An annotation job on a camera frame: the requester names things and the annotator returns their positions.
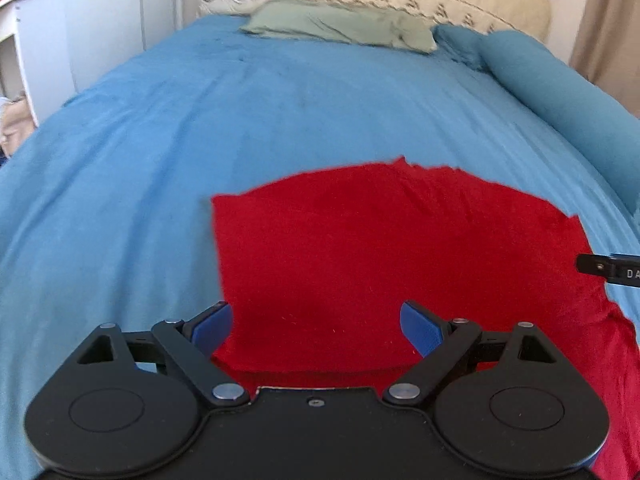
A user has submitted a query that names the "blue bolster pillow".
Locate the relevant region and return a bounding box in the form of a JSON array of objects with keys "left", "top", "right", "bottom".
[{"left": 433, "top": 25, "right": 640, "bottom": 213}]

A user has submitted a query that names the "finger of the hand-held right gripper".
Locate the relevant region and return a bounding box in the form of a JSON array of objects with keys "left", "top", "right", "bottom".
[{"left": 575, "top": 254, "right": 615, "bottom": 277}]

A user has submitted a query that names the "beige curtain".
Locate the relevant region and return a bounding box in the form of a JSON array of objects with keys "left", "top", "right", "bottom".
[{"left": 569, "top": 0, "right": 640, "bottom": 120}]

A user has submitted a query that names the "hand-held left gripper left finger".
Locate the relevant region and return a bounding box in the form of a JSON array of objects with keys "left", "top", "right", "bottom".
[{"left": 75, "top": 301, "right": 251, "bottom": 408}]

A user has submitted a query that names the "blue bed sheet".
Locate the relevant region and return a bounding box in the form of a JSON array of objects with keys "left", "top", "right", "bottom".
[{"left": 0, "top": 12, "right": 640, "bottom": 480}]

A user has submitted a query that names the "beige bag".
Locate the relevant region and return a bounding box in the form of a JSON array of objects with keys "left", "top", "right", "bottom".
[{"left": 0, "top": 92, "right": 36, "bottom": 157}]

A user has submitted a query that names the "red cloth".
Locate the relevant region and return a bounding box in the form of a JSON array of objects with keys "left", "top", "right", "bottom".
[{"left": 210, "top": 156, "right": 640, "bottom": 480}]

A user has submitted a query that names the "white shelf unit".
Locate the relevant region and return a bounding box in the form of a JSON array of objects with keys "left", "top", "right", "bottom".
[{"left": 0, "top": 0, "right": 42, "bottom": 133}]

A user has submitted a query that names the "green pillow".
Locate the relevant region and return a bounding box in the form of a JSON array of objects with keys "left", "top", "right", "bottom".
[{"left": 240, "top": 0, "right": 439, "bottom": 55}]

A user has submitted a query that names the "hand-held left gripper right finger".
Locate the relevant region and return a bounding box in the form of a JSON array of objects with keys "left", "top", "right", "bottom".
[{"left": 382, "top": 300, "right": 561, "bottom": 407}]

